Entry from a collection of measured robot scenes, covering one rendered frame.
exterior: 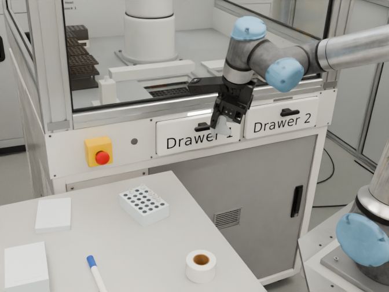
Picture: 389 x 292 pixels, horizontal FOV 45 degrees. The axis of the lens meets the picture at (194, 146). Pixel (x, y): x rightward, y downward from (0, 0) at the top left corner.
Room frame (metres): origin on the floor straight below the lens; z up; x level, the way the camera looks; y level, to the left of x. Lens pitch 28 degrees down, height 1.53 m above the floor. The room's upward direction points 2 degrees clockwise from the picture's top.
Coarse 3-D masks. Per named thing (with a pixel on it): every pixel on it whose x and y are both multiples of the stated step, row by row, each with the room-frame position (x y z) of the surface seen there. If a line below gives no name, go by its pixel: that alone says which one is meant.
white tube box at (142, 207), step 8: (128, 192) 1.08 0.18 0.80; (136, 192) 1.08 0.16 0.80; (144, 192) 1.08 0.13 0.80; (120, 200) 1.06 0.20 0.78; (128, 200) 1.04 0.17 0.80; (136, 200) 1.04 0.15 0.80; (144, 200) 1.04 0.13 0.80; (152, 200) 1.04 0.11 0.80; (160, 200) 1.04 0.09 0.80; (128, 208) 1.03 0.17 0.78; (136, 208) 1.01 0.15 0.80; (144, 208) 1.01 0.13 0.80; (152, 208) 1.01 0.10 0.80; (160, 208) 1.01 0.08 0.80; (168, 208) 1.02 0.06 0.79; (136, 216) 1.00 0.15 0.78; (144, 216) 0.97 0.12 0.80; (152, 216) 0.99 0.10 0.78; (160, 216) 1.01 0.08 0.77; (168, 216) 1.03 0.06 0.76; (144, 224) 0.97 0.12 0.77
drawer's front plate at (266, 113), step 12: (252, 108) 1.40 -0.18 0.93; (264, 108) 1.42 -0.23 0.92; (276, 108) 1.44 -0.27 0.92; (300, 108) 1.48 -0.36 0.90; (312, 108) 1.51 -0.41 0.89; (252, 120) 1.40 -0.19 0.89; (264, 120) 1.42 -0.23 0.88; (276, 120) 1.44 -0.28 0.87; (288, 120) 1.46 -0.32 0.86; (300, 120) 1.49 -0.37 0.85; (312, 120) 1.51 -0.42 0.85; (252, 132) 1.40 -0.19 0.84; (264, 132) 1.42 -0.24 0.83; (276, 132) 1.44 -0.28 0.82
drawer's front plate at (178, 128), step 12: (180, 120) 1.29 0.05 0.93; (192, 120) 1.30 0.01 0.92; (204, 120) 1.32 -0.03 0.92; (156, 132) 1.26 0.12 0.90; (168, 132) 1.27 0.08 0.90; (180, 132) 1.28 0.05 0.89; (192, 132) 1.30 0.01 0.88; (204, 132) 1.32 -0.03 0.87; (156, 144) 1.26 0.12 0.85; (168, 144) 1.27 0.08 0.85; (180, 144) 1.28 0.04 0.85; (192, 144) 1.30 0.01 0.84; (204, 144) 1.32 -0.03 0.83; (216, 144) 1.34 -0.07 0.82
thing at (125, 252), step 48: (96, 192) 1.12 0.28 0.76; (0, 240) 0.90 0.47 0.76; (48, 240) 0.91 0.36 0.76; (96, 240) 0.91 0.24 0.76; (144, 240) 0.92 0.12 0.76; (192, 240) 0.93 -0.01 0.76; (0, 288) 0.74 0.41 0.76; (96, 288) 0.75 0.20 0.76; (144, 288) 0.76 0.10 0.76; (192, 288) 0.77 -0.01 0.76; (240, 288) 0.77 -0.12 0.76
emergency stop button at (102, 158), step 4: (100, 152) 1.13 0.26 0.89; (104, 152) 1.13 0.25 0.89; (96, 156) 1.12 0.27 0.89; (100, 156) 1.12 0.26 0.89; (104, 156) 1.12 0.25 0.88; (108, 156) 1.13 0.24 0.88; (96, 160) 1.12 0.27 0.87; (100, 160) 1.12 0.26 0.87; (104, 160) 1.12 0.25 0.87; (108, 160) 1.13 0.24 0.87; (100, 164) 1.12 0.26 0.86; (104, 164) 1.12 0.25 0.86
